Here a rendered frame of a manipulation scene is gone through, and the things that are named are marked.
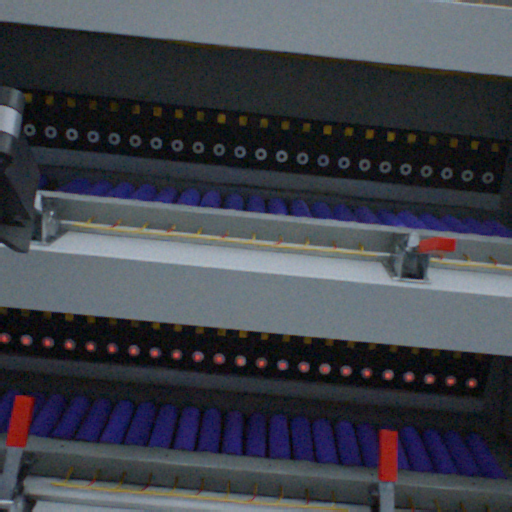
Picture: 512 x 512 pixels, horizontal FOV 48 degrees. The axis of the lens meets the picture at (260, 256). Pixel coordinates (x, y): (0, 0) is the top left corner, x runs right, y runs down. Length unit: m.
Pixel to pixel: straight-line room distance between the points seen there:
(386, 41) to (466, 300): 0.19
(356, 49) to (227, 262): 0.18
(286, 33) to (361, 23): 0.05
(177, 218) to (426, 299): 0.19
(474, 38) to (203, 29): 0.19
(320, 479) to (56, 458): 0.21
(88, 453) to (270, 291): 0.20
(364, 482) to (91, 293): 0.26
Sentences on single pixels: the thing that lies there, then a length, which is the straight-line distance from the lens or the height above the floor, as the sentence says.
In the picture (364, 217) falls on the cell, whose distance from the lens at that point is 0.52.
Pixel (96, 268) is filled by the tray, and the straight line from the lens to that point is 0.41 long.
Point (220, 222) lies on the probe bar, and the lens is 0.44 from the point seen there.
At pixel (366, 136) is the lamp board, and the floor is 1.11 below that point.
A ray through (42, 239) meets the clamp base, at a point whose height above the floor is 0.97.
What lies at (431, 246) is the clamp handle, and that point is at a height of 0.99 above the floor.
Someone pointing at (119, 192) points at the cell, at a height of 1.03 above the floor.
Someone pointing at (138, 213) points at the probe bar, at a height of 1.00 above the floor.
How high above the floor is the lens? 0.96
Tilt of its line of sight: 3 degrees up
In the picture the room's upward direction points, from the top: 6 degrees clockwise
